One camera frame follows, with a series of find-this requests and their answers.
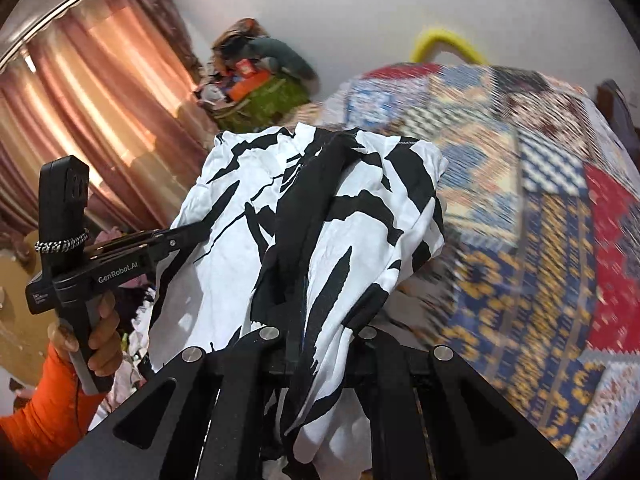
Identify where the patchwork patterned blanket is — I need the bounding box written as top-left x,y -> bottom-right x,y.
320,62 -> 640,480

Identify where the pile of mixed clothes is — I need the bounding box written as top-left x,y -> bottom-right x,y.
90,227 -> 162,412

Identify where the yellow curved foam tube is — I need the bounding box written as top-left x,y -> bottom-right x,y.
410,27 -> 489,67

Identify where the silver chain bracelet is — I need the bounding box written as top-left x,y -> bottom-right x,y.
34,229 -> 92,258

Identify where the wooden bed frame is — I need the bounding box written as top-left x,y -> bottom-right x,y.
596,79 -> 640,152

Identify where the brown cardboard box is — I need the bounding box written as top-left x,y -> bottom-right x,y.
0,252 -> 57,387

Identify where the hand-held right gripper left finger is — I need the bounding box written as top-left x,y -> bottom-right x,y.
47,326 -> 287,480

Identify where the person's left hand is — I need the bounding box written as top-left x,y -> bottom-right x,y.
47,291 -> 124,362

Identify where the white black patterned shirt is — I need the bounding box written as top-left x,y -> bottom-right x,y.
132,122 -> 449,466

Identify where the pink brown curtain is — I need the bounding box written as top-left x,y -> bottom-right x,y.
0,0 -> 212,242

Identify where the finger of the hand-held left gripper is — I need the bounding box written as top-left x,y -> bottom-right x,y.
150,237 -> 203,268
145,221 -> 212,249

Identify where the person's left forearm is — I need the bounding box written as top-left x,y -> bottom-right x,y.
0,344 -> 104,480

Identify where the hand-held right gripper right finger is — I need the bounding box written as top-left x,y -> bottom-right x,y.
349,326 -> 577,480

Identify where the orange cloth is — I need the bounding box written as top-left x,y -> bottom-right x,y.
227,66 -> 272,104

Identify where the dark teal garment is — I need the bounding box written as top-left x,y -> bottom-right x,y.
245,36 -> 319,82

